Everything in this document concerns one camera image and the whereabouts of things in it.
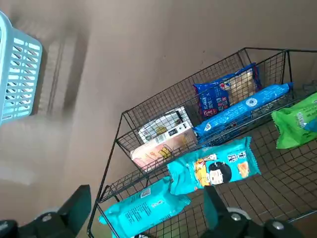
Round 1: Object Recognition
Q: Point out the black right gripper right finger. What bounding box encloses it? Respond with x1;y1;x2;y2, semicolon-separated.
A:
200;184;305;238

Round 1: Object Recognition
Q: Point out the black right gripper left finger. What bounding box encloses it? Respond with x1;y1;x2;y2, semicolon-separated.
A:
0;184;92;238

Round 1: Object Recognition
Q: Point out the teal cartoon chips bag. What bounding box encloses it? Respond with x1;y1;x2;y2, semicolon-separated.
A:
166;136;262;196

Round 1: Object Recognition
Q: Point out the green snack bag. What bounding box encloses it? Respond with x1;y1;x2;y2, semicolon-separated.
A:
271;92;317;150

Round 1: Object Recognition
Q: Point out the dark blue snack bag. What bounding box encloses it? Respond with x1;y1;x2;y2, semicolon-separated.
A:
192;62;263;119

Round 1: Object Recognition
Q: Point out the light blue plastic basket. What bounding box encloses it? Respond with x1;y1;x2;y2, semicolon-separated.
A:
0;11;43;127

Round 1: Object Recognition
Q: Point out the teal snack pack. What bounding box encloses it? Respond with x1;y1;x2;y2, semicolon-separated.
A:
98;176;192;238

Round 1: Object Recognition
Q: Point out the pink white snack box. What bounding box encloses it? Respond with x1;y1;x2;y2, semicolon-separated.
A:
130;128;199;173

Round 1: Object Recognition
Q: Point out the blue long biscuit pack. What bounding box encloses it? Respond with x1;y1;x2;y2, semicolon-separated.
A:
193;82;294;139

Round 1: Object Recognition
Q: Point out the white yellow snack packet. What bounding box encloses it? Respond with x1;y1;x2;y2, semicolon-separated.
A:
137;106;194;144

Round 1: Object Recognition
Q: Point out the black wire rack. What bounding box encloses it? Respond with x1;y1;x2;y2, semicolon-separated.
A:
86;47;317;238

